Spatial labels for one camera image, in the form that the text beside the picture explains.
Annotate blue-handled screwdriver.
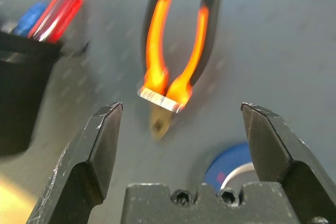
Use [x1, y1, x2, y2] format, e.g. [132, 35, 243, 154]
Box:
[13, 1, 49, 37]

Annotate orange black pliers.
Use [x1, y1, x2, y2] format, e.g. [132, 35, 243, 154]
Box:
[136, 0, 224, 142]

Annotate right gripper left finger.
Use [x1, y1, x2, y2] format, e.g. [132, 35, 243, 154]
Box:
[25, 102, 123, 224]

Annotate black plastic cup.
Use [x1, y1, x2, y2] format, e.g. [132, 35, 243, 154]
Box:
[0, 31, 64, 156]

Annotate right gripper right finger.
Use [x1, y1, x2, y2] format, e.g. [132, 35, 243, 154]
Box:
[240, 102, 336, 224]

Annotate blue tape roll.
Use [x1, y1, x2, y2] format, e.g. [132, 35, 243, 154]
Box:
[203, 142, 259, 192]

